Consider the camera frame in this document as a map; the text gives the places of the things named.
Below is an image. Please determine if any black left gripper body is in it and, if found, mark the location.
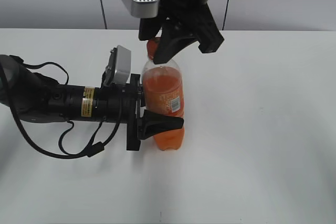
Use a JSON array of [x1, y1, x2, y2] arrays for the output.
[[96, 73, 142, 151]]

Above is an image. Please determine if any orange soda plastic bottle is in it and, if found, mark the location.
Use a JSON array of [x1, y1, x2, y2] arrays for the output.
[[141, 37, 187, 152]]

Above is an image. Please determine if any orange bottle cap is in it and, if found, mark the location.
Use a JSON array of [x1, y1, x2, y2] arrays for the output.
[[146, 37, 161, 60]]

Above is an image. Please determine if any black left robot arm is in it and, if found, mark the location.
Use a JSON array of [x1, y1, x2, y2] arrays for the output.
[[1, 55, 184, 151]]

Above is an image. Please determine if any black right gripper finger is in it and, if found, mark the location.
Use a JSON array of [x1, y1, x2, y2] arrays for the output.
[[153, 22, 197, 65], [138, 16, 164, 40]]

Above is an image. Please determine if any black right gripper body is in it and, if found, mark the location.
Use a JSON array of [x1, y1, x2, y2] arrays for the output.
[[160, 0, 224, 53]]

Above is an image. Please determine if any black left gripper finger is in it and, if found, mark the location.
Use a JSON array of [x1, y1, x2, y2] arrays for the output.
[[141, 110, 184, 140]]

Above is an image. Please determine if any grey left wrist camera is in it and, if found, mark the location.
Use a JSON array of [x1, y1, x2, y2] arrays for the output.
[[103, 45, 131, 87]]

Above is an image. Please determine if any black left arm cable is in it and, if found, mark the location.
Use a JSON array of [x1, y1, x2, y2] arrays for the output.
[[0, 62, 124, 159]]

